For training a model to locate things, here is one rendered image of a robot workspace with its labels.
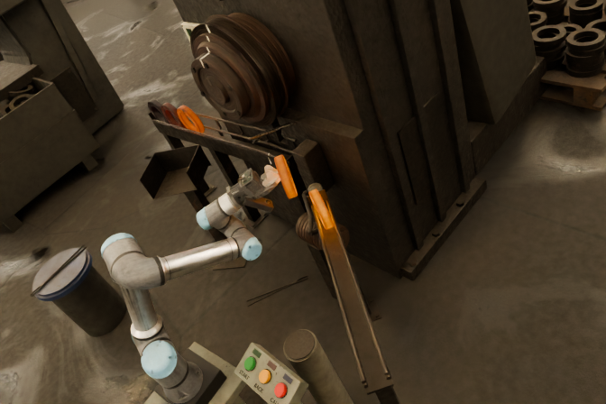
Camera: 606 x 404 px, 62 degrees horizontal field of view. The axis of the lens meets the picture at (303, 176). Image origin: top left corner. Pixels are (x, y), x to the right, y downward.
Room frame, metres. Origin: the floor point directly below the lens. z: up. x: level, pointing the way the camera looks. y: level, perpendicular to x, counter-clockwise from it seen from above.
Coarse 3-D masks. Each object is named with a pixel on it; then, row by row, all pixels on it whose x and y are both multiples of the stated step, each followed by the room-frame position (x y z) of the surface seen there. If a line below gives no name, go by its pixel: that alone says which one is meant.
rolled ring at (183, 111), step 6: (180, 108) 2.48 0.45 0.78; (186, 108) 2.47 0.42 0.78; (180, 114) 2.52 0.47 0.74; (186, 114) 2.45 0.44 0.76; (192, 114) 2.43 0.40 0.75; (180, 120) 2.56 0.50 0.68; (186, 120) 2.54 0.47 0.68; (192, 120) 2.42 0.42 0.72; (198, 120) 2.42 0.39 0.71; (186, 126) 2.54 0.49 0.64; (192, 126) 2.52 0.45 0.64; (198, 126) 2.41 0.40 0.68
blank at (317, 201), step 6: (312, 192) 1.42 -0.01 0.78; (318, 192) 1.40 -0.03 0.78; (312, 198) 1.38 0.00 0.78; (318, 198) 1.37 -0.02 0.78; (318, 204) 1.35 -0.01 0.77; (324, 204) 1.35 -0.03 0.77; (318, 210) 1.34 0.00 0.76; (324, 210) 1.33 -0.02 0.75; (324, 216) 1.32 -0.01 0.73; (330, 216) 1.32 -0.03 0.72; (324, 222) 1.32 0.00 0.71; (330, 222) 1.32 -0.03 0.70
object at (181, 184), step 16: (160, 160) 2.27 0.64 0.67; (176, 160) 2.23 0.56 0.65; (192, 160) 2.06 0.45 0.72; (144, 176) 2.12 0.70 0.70; (160, 176) 2.21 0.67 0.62; (176, 176) 2.18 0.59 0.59; (192, 176) 2.00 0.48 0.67; (160, 192) 2.11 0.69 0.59; (176, 192) 2.04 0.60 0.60; (192, 192) 2.08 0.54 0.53
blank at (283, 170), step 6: (282, 156) 1.42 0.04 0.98; (276, 162) 1.40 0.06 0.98; (282, 162) 1.38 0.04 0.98; (282, 168) 1.37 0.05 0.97; (288, 168) 1.44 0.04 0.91; (282, 174) 1.35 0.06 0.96; (288, 174) 1.35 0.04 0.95; (282, 180) 1.34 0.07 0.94; (288, 180) 1.33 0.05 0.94; (288, 186) 1.33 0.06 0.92; (294, 186) 1.38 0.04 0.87; (288, 192) 1.33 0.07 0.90; (294, 192) 1.33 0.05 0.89
